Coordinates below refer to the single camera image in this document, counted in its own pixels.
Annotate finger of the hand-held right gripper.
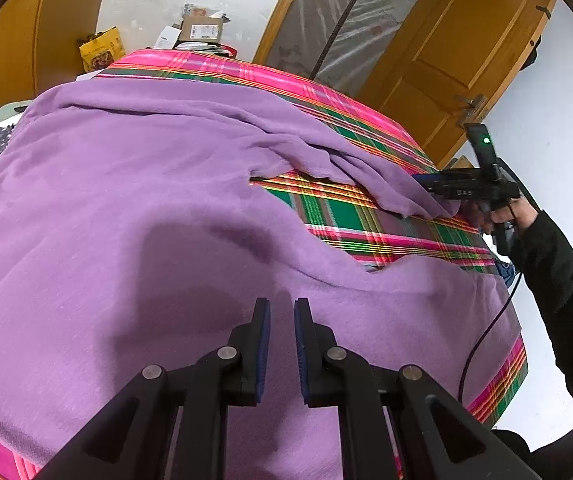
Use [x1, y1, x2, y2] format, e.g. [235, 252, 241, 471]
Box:
[413, 172, 449, 199]

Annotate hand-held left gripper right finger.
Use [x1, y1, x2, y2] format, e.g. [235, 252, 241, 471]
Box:
[294, 297, 542, 480]

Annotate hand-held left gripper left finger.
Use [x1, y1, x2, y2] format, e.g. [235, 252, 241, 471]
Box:
[36, 297, 272, 480]

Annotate purple fleece garment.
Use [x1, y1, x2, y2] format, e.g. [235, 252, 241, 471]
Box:
[0, 80, 522, 480]

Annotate person's right forearm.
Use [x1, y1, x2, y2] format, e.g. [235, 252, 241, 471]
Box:
[509, 209, 573, 441]

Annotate dark clothes on door hooks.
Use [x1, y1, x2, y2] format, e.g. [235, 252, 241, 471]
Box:
[521, 40, 540, 69]

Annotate person's right hand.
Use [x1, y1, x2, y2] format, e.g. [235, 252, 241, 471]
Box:
[479, 198, 538, 235]

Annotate pink plaid cloth cover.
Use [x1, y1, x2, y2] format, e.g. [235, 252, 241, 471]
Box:
[0, 47, 527, 480]

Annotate wooden door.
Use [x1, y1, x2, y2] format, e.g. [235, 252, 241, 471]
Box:
[354, 0, 560, 171]

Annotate clear plastic door curtain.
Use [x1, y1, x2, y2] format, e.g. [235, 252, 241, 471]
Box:
[269, 0, 440, 98]

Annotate cardboard parcel box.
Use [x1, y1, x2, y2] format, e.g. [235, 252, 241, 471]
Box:
[180, 12, 226, 45]

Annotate white carton box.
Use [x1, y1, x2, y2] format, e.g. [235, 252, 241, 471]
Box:
[155, 25, 182, 51]

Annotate yellow printed bag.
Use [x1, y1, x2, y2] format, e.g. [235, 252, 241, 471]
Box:
[78, 26, 127, 75]

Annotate wooden wardrobe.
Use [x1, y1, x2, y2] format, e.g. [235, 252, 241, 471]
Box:
[0, 0, 114, 133]

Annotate metal door handle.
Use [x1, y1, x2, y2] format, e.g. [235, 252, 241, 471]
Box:
[454, 92, 490, 128]

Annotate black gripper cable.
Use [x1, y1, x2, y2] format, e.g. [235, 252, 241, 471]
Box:
[457, 255, 523, 403]

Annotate wooden door frame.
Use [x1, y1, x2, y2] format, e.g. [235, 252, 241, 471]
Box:
[254, 0, 317, 66]

